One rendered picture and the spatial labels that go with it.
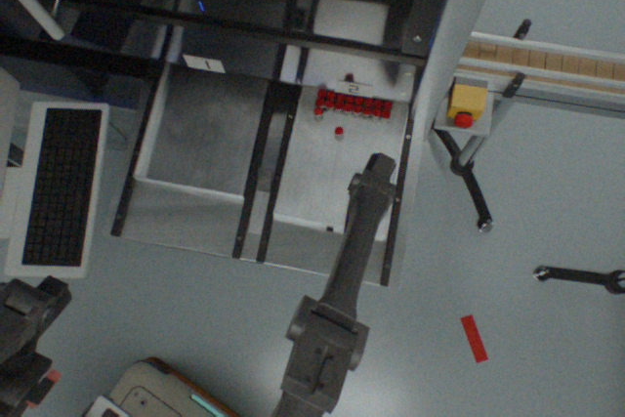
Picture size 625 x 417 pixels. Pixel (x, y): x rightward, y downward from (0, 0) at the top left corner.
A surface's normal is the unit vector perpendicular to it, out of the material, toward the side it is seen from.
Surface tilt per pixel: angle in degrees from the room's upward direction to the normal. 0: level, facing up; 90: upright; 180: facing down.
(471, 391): 0
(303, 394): 35
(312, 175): 0
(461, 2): 90
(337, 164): 0
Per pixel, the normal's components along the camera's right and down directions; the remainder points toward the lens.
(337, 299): 0.37, -0.70
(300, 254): -0.03, -0.25
